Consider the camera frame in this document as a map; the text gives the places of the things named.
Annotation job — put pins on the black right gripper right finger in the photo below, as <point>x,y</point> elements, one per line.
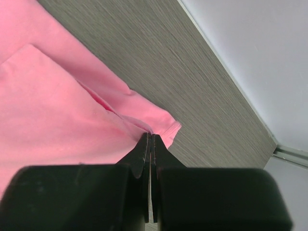
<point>213,199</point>

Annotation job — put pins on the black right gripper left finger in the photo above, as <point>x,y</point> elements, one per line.
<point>109,197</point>

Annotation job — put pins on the right aluminium corner post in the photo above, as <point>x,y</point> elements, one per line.
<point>292,155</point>

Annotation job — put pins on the light pink t shirt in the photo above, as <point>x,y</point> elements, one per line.
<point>59,104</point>

